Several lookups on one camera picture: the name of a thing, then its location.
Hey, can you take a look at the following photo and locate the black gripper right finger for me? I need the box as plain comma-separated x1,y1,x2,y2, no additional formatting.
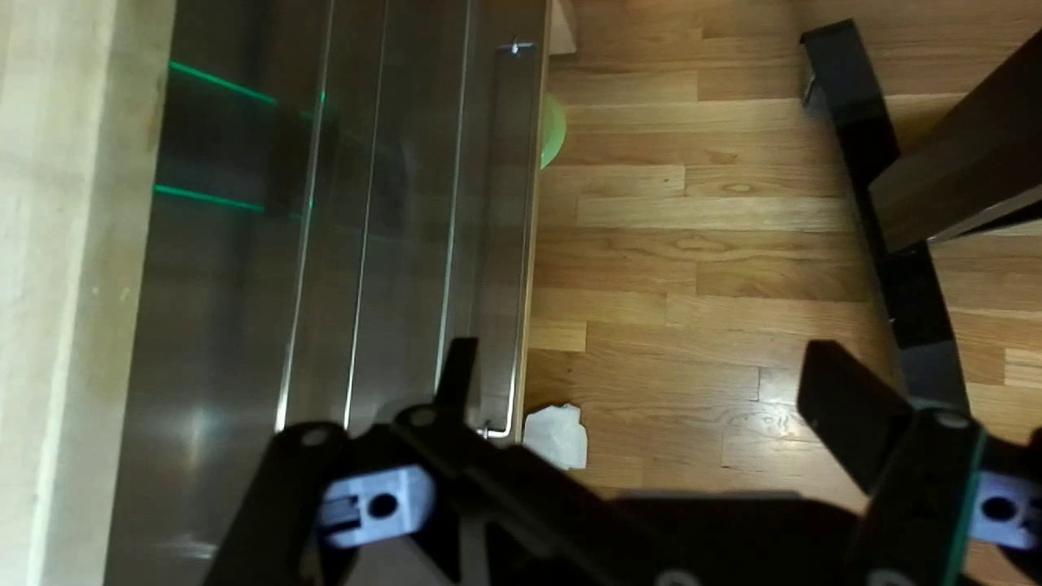
793,337,1042,586

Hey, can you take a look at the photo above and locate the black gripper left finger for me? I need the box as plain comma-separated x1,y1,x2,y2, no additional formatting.
205,336,611,586

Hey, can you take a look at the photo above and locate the wooden kitchen island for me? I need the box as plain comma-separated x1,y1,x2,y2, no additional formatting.
0,0,580,586

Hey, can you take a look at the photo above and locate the crumpled white paper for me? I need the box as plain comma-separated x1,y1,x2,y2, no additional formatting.
521,401,592,471

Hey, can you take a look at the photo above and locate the green round object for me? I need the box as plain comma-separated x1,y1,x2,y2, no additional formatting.
538,91,571,173

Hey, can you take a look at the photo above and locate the stainless steel drawer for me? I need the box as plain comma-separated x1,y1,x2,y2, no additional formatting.
101,0,387,586
343,0,483,435
473,0,550,441

